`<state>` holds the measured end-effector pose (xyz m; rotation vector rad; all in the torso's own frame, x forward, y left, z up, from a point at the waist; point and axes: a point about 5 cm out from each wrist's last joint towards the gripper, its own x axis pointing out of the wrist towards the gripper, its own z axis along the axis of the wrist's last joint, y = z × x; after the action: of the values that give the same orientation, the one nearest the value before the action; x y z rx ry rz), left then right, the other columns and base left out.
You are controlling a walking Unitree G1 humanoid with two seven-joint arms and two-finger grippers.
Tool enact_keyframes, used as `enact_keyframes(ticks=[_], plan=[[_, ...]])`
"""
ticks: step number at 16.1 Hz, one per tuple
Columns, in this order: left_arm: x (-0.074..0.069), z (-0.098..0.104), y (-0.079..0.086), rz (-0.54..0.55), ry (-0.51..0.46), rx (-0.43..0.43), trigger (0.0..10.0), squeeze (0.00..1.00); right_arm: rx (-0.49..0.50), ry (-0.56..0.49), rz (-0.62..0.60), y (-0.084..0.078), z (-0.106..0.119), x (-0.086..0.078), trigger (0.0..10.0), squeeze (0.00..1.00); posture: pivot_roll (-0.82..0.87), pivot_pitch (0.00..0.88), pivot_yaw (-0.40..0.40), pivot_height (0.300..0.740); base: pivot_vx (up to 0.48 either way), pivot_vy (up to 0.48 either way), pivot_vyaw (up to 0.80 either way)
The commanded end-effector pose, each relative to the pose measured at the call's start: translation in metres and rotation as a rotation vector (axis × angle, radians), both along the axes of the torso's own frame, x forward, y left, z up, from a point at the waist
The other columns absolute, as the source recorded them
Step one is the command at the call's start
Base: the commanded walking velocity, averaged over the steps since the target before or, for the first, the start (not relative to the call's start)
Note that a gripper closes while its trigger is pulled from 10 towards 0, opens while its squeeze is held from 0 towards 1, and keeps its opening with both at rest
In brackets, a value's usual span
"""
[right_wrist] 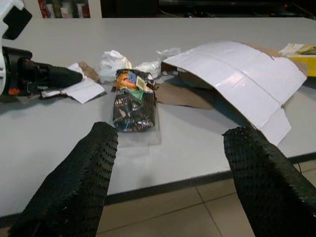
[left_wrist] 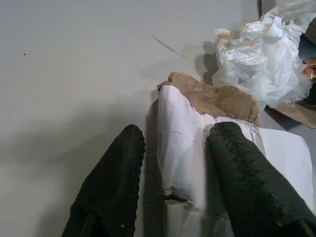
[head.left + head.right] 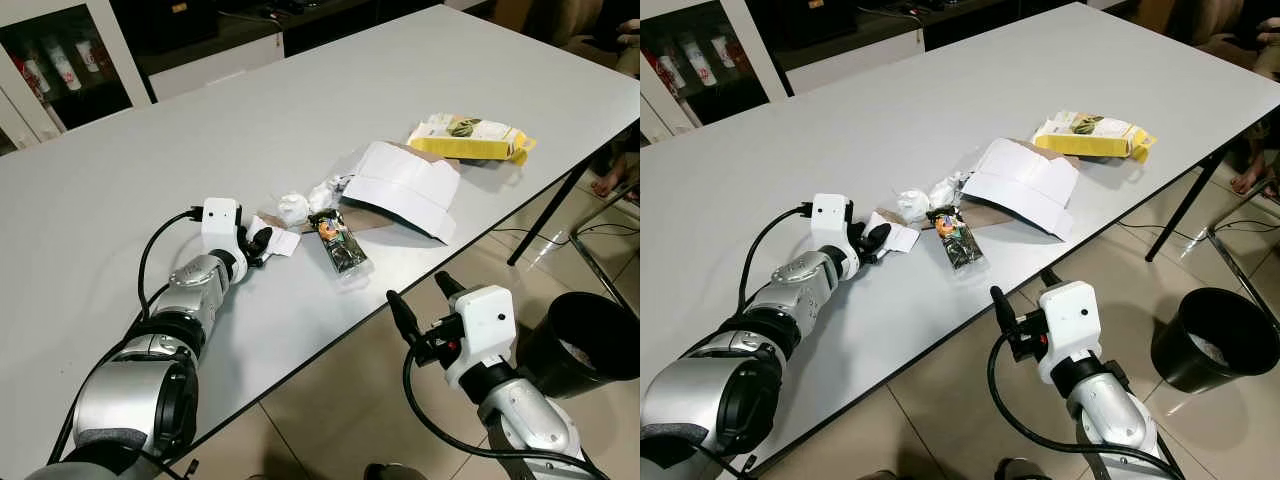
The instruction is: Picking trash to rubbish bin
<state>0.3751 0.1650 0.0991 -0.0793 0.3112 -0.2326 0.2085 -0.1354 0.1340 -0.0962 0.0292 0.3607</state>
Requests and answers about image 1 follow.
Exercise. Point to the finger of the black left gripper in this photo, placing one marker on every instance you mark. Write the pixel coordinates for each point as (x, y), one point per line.
(56, 74)
(37, 87)

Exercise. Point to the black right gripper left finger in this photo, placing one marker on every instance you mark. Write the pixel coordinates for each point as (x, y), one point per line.
(74, 182)

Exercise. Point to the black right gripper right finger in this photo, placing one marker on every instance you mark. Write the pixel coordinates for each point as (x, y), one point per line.
(266, 182)

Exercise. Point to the torn white cardboard piece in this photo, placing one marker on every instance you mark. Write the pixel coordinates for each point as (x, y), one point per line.
(84, 91)

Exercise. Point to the torn brown paper piece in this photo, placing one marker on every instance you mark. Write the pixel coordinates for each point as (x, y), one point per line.
(90, 71)

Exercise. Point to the crumpled white tissue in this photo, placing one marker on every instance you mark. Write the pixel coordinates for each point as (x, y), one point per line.
(112, 63)

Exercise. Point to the shelf with books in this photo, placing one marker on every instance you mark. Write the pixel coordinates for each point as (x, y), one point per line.
(64, 8)

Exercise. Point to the black snack packet in clear bag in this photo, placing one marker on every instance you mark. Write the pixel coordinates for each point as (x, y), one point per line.
(134, 103)

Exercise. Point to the crumpled white plastic wrapper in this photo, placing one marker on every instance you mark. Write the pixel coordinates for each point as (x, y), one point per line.
(150, 67)

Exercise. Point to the flattened white cardboard box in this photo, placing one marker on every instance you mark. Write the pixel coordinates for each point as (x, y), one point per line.
(247, 79)

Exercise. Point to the small crumpled white paper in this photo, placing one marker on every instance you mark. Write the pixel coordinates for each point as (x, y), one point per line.
(170, 53)

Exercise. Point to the brown cardboard sheet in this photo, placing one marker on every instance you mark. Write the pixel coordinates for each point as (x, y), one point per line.
(182, 96)

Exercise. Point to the yellow box with papers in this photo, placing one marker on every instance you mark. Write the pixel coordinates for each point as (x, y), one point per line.
(302, 55)

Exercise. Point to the dark cabinet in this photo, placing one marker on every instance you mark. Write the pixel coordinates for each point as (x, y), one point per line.
(234, 7)

